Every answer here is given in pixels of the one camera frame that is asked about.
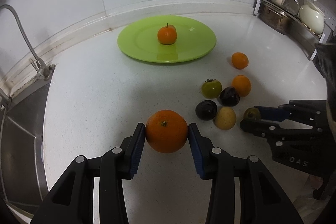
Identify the stainless steel pot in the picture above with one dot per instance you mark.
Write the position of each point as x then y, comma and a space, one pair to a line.
274, 16

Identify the small orange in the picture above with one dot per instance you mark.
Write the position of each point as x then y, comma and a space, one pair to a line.
241, 85
240, 60

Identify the white ceramic teapot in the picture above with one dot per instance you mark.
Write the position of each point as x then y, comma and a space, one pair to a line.
312, 18

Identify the metal pot rack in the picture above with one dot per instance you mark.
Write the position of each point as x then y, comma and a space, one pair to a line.
309, 35

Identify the large orange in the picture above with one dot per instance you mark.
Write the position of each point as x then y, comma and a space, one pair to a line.
166, 136

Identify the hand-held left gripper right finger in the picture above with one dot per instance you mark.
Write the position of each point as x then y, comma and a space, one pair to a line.
195, 150

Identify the green plate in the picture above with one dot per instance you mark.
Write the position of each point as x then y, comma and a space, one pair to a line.
194, 40

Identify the thin gooseneck faucet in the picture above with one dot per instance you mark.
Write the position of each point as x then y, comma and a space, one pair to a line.
25, 35

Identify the yellow-brown round fruit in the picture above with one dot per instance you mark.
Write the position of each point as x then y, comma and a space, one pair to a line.
225, 119

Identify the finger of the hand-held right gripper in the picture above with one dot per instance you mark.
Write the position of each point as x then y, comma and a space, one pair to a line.
260, 127
270, 113

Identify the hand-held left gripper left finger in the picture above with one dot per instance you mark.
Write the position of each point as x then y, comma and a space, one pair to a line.
137, 146

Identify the orange with stem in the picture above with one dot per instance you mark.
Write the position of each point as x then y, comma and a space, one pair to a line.
167, 35

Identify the dark purple plum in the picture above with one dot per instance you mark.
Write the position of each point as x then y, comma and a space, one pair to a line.
206, 110
229, 96

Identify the small green fruit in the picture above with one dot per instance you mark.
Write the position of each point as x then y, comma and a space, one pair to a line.
250, 113

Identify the stainless steel sink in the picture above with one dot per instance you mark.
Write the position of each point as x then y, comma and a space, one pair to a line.
18, 140

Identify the white wall outlet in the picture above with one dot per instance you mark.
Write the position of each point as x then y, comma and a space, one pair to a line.
329, 16

